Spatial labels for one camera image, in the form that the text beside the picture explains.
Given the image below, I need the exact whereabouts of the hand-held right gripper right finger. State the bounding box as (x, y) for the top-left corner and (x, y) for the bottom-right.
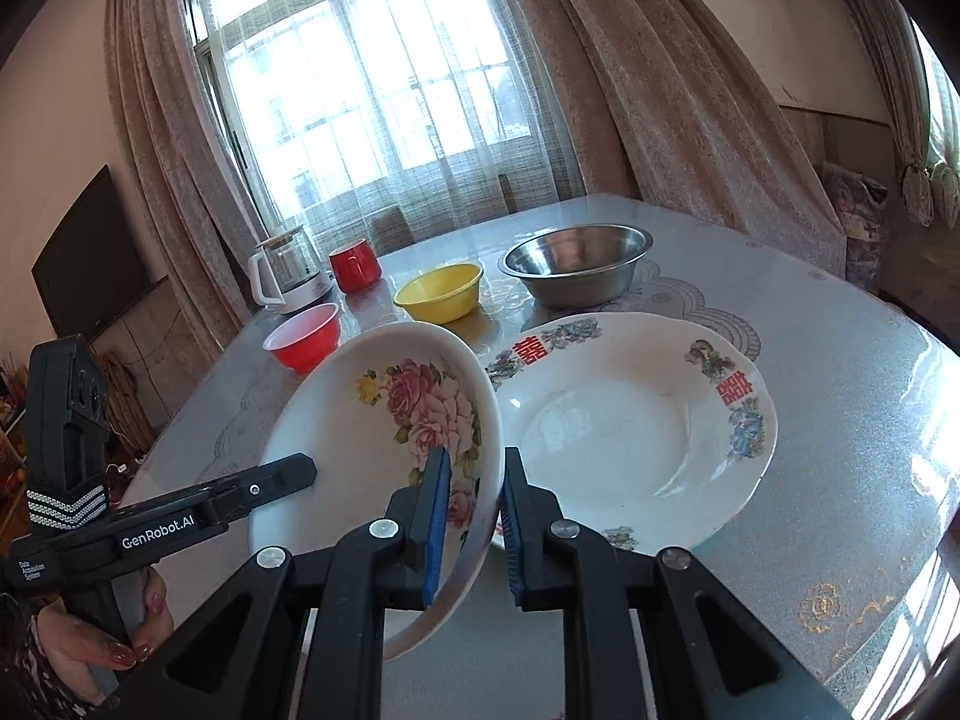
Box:
(501, 447), (856, 720)

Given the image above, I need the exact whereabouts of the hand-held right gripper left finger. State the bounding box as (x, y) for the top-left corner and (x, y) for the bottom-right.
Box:
(97, 448), (455, 720)

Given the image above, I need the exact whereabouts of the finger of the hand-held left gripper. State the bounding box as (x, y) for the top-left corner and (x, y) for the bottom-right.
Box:
(196, 453), (317, 524)

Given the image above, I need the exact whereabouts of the white rose print plate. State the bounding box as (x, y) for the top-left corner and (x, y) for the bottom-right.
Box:
(247, 321), (505, 662)

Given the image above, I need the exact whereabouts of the red plastic bowl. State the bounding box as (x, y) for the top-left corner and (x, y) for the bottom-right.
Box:
(262, 303), (341, 374)

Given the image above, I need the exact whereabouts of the large white red-symbol plate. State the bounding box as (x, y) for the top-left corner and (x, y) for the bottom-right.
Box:
(480, 312), (779, 554)

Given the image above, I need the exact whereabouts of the yellow plastic bowl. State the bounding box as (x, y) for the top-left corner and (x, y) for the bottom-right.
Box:
(394, 263), (484, 324)

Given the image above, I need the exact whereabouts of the stainless steel bowl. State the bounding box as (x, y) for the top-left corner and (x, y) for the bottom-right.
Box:
(498, 224), (653, 308)

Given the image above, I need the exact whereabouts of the person's left forearm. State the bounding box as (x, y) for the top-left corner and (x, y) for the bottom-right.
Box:
(0, 592), (87, 720)

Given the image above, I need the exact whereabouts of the person's left hand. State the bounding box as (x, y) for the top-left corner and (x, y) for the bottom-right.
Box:
(34, 566), (175, 704)

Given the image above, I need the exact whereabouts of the wooden television cabinet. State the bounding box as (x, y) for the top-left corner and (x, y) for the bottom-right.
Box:
(90, 276), (207, 470)

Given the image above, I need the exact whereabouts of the black flat television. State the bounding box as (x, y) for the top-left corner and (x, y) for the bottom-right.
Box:
(31, 165), (151, 341)

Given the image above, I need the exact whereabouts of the red mug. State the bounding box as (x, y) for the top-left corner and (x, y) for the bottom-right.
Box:
(328, 238), (383, 294)

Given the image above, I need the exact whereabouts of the wooden chair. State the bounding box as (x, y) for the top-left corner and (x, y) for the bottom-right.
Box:
(366, 204), (411, 257)

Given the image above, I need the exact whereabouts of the white sheer curtain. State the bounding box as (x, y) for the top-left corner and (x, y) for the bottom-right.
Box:
(199, 0), (593, 260)

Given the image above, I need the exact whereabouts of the grey floral tablecloth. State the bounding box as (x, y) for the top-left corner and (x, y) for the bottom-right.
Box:
(120, 195), (960, 720)

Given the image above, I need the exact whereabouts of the patterned cloth bundle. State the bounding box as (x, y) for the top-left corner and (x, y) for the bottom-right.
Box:
(820, 161), (891, 295)

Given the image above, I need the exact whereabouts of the brown tasselled curtain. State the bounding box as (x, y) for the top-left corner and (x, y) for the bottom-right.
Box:
(814, 0), (960, 230)

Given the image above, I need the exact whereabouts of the glass kettle white handle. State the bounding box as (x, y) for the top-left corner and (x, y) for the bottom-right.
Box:
(248, 227), (338, 314)

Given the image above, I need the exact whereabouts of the window with white frame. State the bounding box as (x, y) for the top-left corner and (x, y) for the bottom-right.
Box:
(178, 0), (578, 230)

